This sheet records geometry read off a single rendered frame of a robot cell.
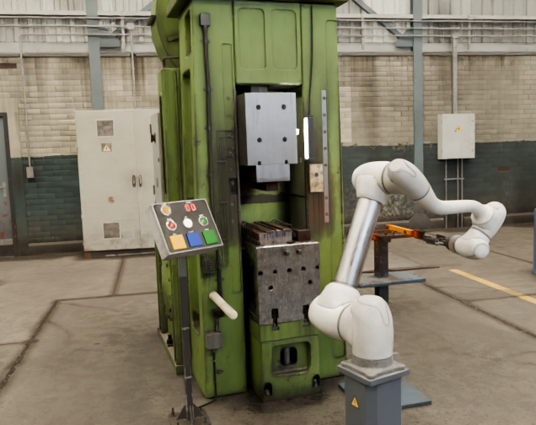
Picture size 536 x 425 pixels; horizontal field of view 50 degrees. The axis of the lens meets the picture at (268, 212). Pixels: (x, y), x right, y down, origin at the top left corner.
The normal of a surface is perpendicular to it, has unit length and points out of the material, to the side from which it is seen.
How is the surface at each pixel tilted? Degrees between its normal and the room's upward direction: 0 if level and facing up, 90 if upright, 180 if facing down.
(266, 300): 90
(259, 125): 90
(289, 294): 90
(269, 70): 90
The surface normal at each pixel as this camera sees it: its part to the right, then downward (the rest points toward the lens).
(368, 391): -0.24, 0.11
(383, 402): 0.52, 0.07
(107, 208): 0.17, 0.10
